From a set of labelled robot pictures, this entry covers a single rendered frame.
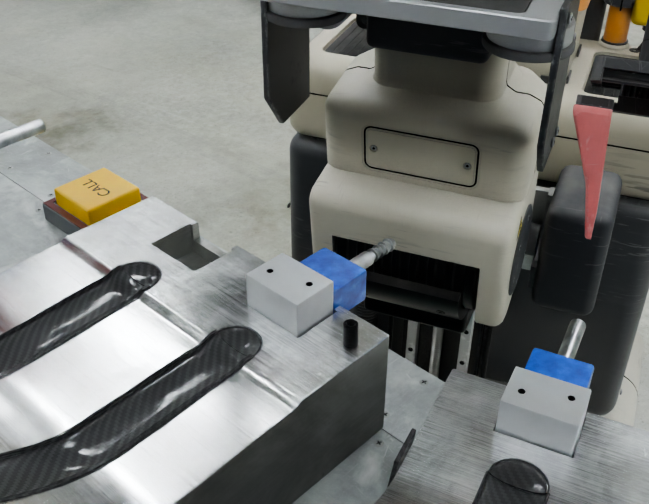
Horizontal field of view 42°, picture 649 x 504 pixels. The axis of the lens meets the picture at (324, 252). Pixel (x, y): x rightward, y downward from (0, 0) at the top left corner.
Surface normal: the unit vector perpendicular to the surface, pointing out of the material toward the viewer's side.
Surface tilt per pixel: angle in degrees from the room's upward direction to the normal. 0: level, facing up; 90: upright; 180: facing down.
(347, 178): 8
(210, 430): 4
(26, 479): 24
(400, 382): 0
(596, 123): 85
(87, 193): 0
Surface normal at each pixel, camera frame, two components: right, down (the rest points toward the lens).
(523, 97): -0.04, -0.73
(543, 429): -0.44, 0.51
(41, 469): 0.31, -0.88
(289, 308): -0.68, 0.42
